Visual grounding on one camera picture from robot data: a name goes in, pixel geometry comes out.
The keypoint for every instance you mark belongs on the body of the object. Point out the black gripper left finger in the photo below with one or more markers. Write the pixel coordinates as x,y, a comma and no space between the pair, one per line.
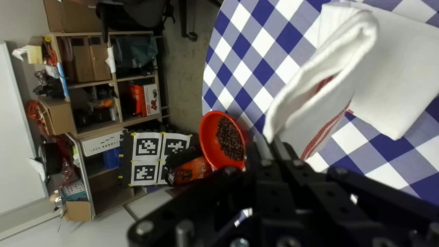
260,154

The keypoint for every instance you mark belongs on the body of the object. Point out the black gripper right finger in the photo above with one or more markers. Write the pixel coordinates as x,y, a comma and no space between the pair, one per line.
286,152

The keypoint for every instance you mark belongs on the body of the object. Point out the white towel with red stripes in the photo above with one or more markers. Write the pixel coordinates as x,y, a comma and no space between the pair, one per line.
378,64

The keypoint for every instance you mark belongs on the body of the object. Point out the red bowl with beans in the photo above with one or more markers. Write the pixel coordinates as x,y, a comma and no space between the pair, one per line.
223,140

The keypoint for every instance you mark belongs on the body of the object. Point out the orange black power tool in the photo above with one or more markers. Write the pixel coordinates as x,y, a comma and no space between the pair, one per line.
187,166

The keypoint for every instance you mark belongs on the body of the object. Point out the calibration marker board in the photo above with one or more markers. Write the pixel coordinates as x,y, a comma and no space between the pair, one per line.
145,155

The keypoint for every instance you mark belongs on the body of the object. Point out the blue white checkered tablecloth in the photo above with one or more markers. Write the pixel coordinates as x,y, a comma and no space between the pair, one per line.
257,47

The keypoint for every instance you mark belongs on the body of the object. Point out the wooden storage shelf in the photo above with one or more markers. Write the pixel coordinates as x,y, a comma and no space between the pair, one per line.
101,86

